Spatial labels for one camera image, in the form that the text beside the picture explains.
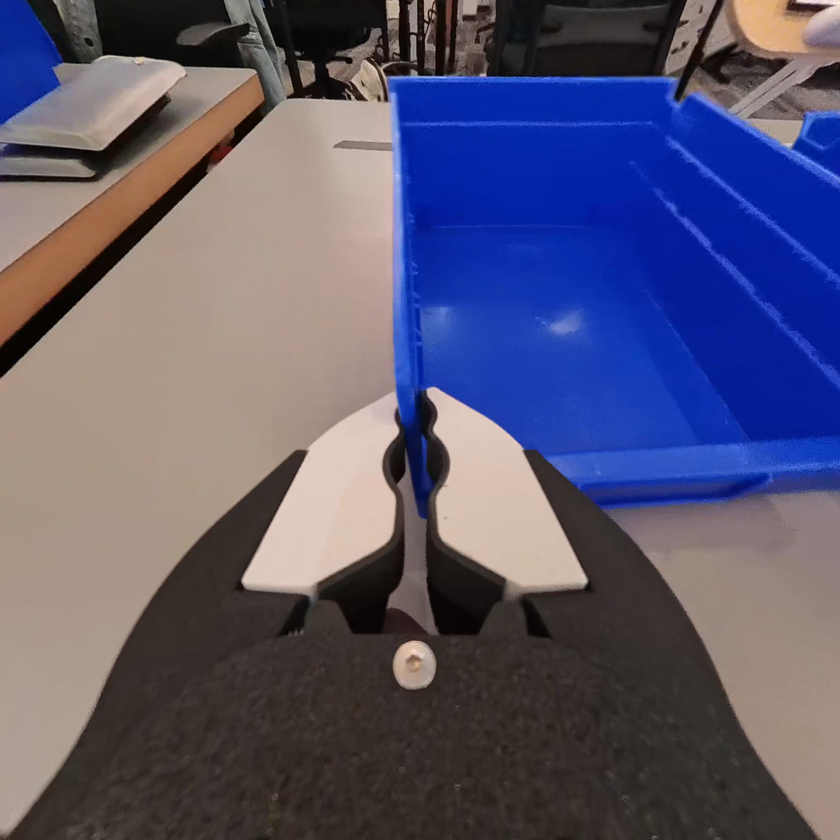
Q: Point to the grey flat plate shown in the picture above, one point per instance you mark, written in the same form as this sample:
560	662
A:
46	164

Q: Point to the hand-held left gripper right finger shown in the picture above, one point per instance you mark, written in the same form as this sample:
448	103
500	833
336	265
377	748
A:
505	518

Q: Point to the grey mesh office chair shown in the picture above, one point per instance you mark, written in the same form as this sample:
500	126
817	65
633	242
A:
590	39

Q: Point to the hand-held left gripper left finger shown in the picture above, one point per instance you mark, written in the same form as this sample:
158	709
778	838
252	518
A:
295	525

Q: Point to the silver metal plate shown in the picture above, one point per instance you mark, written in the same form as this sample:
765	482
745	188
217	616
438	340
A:
85	105

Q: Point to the denim jacket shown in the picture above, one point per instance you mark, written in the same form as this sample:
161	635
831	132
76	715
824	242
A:
259	39

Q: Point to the black office chair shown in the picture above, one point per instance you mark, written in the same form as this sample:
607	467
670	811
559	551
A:
328	39
213	33

